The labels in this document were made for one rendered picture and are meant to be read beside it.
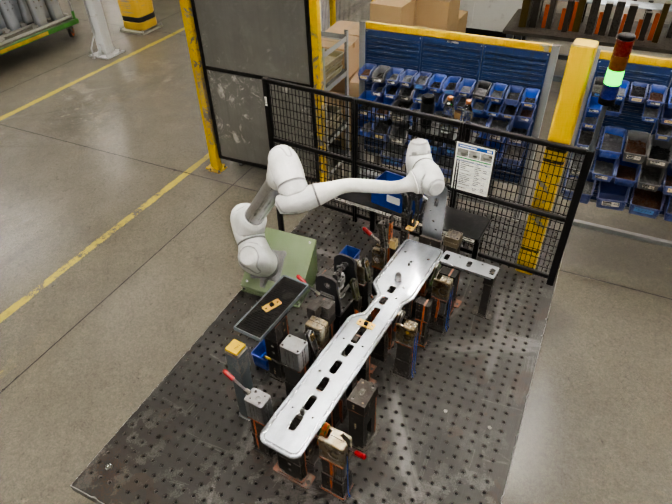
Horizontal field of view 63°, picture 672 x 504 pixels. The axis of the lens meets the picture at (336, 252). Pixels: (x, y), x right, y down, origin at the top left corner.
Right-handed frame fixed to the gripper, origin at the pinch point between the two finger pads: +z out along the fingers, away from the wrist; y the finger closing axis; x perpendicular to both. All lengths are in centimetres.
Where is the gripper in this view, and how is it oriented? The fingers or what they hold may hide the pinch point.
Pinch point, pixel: (412, 218)
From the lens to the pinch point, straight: 263.8
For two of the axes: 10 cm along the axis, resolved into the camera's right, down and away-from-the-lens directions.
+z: 0.2, 7.7, 6.4
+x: 5.0, -5.7, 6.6
